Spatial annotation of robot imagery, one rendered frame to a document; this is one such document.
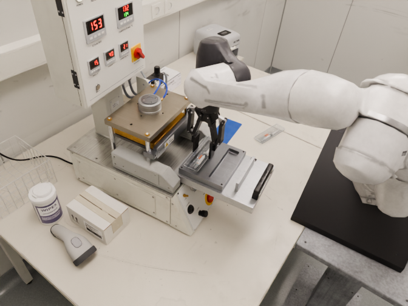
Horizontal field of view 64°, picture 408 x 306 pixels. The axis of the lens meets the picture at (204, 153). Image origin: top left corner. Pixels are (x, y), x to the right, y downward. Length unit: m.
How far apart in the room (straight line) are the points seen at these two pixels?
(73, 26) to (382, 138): 0.79
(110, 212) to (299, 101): 0.78
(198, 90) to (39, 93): 0.94
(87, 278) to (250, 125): 1.06
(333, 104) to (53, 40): 0.78
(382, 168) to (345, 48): 2.87
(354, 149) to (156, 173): 0.64
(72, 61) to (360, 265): 1.16
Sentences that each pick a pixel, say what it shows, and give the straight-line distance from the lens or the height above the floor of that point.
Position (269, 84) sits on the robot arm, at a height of 1.44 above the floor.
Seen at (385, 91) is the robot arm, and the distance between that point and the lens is 0.68.
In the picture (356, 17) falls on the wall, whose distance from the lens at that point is 3.40.
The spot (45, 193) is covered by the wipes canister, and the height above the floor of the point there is 0.90.
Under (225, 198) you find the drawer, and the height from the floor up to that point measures 0.96.
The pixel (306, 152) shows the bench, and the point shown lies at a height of 0.75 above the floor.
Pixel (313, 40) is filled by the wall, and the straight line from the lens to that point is 3.56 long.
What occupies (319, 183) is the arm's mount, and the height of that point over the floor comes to 0.88.
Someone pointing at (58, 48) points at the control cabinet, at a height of 1.34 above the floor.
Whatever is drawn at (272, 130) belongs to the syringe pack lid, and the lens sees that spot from 1.70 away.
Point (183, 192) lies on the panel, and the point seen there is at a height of 0.90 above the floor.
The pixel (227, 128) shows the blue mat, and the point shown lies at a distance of 1.69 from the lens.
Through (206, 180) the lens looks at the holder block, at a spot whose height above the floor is 0.99.
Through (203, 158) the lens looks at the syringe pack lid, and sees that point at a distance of 1.13.
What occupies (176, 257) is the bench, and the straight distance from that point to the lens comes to 1.19.
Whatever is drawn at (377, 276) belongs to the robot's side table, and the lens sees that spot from 1.35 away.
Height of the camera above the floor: 1.78
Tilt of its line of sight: 42 degrees down
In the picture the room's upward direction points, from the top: 5 degrees clockwise
